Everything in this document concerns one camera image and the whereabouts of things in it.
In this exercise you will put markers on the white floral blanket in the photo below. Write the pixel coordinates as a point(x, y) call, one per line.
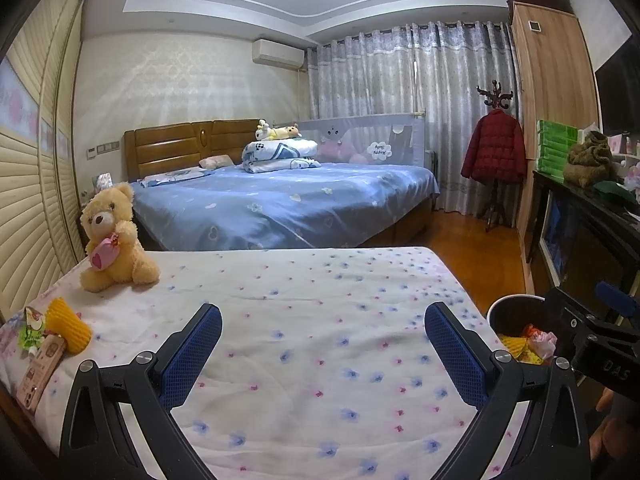
point(310, 360)

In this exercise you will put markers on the green snack wrapper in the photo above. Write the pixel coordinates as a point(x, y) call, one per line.
point(32, 332)

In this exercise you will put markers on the white air conditioner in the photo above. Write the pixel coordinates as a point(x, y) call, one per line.
point(277, 52)

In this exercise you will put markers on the black television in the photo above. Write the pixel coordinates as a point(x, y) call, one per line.
point(622, 90)

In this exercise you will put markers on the white trash bin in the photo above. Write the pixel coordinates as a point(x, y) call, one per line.
point(520, 310)

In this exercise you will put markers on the grey patterned curtain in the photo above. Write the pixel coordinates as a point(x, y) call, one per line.
point(375, 70)

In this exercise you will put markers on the wall switch panel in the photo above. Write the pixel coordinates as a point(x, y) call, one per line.
point(107, 148)

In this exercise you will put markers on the louvered closet doors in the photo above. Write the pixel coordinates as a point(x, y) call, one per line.
point(30, 185)

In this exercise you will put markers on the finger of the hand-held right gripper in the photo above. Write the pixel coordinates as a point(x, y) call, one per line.
point(617, 301)
point(575, 317)

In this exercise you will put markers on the small beige pillow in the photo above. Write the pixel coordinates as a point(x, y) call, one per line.
point(215, 161)

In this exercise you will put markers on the small white square plate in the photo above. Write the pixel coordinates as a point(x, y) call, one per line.
point(534, 26)

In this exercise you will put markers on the brown fuzzy cloth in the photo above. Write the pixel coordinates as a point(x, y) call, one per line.
point(587, 160)

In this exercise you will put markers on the black cabinet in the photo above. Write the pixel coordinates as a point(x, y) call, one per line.
point(600, 250)

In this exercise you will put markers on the person's right hand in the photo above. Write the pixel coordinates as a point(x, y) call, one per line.
point(617, 430)

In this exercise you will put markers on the stack of green packets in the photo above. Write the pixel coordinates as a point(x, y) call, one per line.
point(557, 147)

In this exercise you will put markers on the tissue box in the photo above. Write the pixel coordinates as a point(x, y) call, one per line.
point(102, 182)

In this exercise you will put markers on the red padded jacket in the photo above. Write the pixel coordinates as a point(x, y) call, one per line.
point(495, 150)

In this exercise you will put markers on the beige teddy bear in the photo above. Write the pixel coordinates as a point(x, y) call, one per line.
point(107, 215)

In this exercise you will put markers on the pink printed carton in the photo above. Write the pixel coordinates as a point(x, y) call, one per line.
point(42, 375)

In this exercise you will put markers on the bed with blue sheet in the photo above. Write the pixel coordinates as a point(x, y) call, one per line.
point(280, 205)

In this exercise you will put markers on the folded printed quilt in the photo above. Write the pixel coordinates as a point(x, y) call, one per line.
point(280, 152)

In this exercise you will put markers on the wooden wardrobe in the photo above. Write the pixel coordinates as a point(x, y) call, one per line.
point(555, 75)

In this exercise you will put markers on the grey bed guard rail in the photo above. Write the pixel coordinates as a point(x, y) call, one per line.
point(360, 137)

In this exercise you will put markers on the yellow white plush toy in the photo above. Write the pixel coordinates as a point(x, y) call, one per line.
point(277, 132)

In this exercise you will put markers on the small yellow foam net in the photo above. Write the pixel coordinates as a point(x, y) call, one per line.
point(70, 330)

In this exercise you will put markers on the red jacket on coat stand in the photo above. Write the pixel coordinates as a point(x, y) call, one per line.
point(495, 95)

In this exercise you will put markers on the flat blue printed pillow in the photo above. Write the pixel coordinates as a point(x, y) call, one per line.
point(175, 176)

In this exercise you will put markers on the wooden headboard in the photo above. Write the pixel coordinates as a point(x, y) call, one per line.
point(165, 147)

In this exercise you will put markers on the leaning picture frame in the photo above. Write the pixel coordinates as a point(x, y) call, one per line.
point(554, 240)

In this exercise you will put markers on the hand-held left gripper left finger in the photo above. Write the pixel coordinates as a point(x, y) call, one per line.
point(192, 355)

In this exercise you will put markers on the green cap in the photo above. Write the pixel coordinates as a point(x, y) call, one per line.
point(615, 191)

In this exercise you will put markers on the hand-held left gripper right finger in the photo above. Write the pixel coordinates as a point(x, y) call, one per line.
point(455, 355)

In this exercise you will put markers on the large yellow foam net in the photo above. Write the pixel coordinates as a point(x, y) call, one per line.
point(515, 346)

